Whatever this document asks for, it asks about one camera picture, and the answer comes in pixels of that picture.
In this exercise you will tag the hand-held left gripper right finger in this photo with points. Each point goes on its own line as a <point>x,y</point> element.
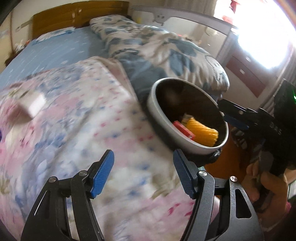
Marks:
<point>183,172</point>

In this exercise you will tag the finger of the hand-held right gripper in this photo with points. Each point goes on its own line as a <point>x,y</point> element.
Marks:
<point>235,122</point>
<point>235,110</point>

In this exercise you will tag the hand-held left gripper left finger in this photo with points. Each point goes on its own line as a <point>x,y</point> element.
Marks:
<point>103,172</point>

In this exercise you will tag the red and white snack wrapper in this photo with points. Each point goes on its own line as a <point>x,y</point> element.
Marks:
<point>182,128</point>

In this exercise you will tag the grey bin with black bag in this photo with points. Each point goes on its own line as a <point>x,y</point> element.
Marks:
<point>182,99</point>

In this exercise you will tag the person's right hand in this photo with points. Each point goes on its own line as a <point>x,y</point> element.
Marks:
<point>272,192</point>

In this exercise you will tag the brown and white dresser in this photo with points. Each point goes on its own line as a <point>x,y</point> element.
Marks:
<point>247,71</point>

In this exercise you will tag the pink floral blanket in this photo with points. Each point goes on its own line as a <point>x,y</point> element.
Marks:
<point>104,129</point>

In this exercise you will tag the blue floral quilt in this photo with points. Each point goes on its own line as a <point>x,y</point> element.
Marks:
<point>161,48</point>

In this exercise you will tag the white rectangular block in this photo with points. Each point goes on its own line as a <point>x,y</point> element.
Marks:
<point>32,104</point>

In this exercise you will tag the blue bed sheet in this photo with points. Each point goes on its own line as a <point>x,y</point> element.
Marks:
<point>57,51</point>

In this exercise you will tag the blue patterned pillow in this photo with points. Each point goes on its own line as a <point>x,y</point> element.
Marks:
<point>55,34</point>

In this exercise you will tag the wooden nightstand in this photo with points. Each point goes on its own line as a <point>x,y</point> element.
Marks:
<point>11,59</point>

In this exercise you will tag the wooden bed headboard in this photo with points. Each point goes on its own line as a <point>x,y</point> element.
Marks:
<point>69,15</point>

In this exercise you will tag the grey crib rail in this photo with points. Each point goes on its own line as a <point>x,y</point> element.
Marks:
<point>175,15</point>

